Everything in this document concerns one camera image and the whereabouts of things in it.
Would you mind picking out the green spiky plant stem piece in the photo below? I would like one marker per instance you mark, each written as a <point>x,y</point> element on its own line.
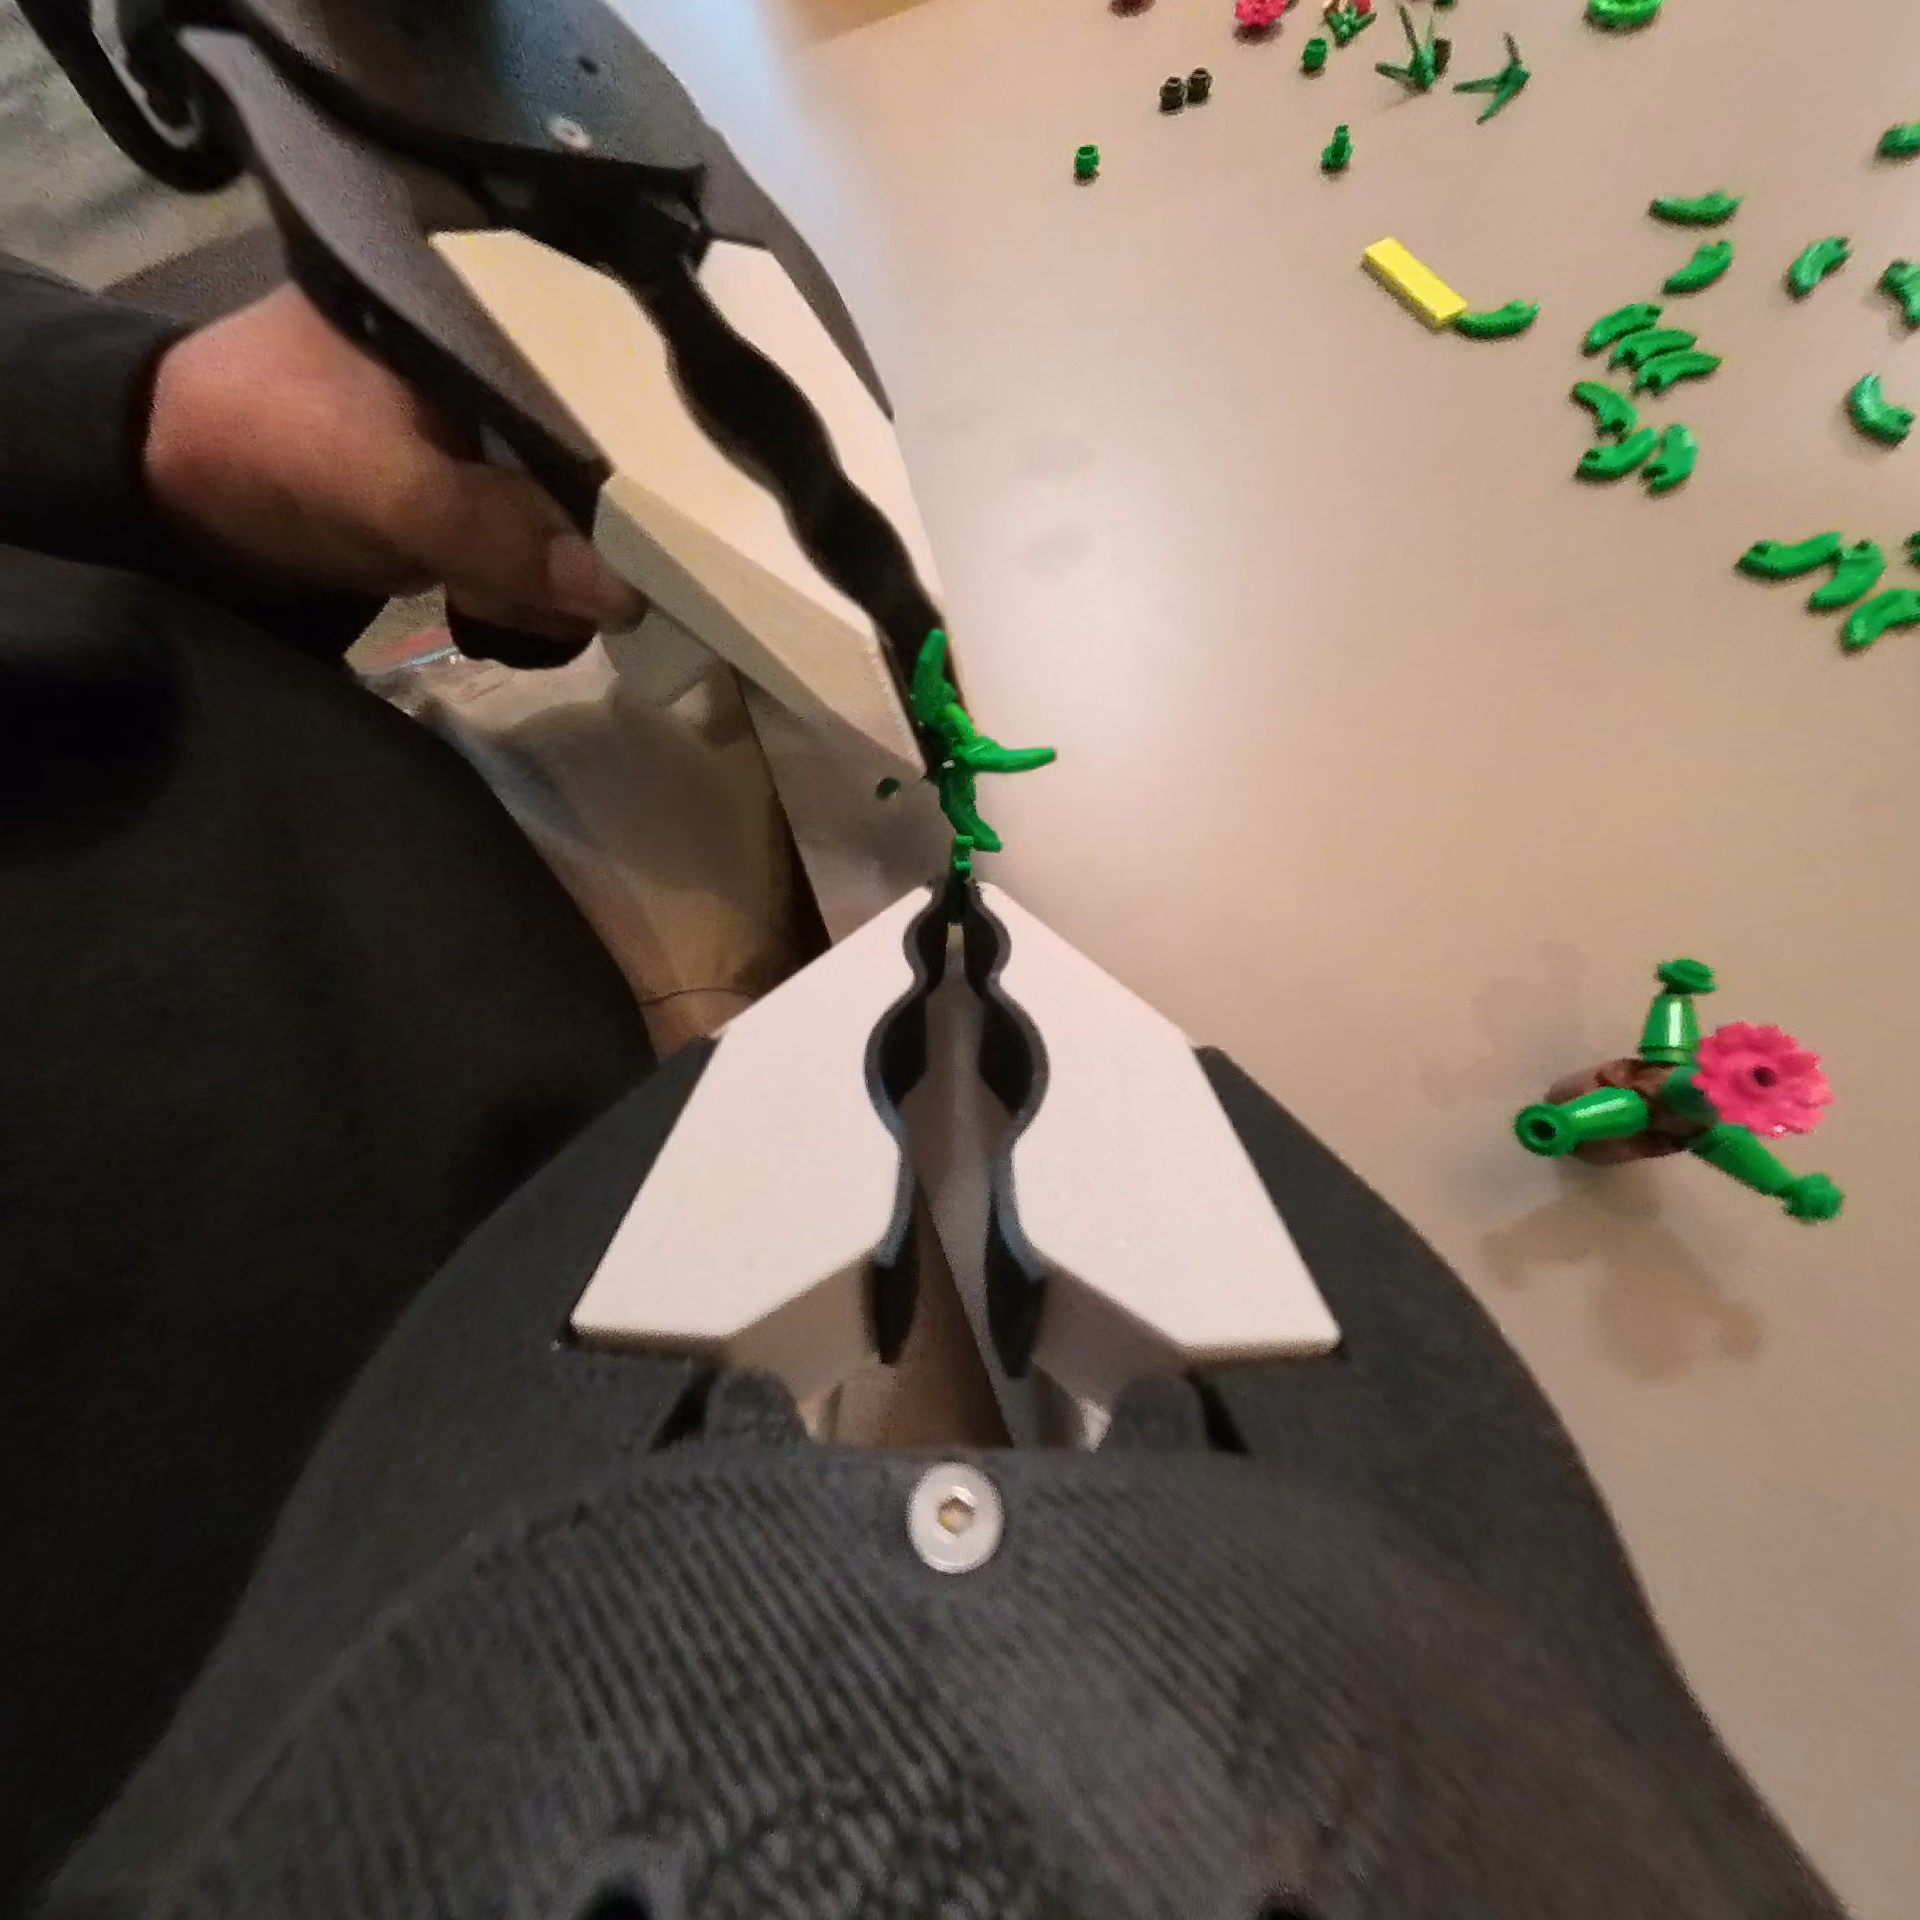
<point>961,750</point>

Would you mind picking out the small potted toy flower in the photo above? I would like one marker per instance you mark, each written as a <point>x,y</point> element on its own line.
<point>1755,1078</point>

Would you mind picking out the person's beige trousers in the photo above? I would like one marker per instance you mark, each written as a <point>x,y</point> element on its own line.
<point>644,838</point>

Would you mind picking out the group of green leaf pieces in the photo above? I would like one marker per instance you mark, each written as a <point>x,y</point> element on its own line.
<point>1788,555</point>

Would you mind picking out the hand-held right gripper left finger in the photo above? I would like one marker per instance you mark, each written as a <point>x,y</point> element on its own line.
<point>735,1201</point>

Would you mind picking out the group of small flower pieces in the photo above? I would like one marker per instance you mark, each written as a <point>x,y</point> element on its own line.
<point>1259,11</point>

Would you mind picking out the yellow flat brick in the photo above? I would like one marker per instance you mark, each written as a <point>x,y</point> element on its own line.
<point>1412,281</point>

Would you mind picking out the person's left forearm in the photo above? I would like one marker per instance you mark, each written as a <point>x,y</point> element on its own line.
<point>75,405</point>

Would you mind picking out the curved green leaf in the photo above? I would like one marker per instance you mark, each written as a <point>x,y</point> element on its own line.
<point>962,878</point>

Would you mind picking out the person's black jacket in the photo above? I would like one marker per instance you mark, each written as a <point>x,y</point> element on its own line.
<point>271,1050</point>

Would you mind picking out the person's left hand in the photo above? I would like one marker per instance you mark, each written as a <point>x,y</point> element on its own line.
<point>299,450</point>

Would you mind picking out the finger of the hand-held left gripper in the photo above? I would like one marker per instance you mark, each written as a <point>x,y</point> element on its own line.
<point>721,539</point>
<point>809,374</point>

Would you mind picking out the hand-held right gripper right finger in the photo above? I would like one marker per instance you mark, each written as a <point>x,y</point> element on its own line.
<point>1170,1201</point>

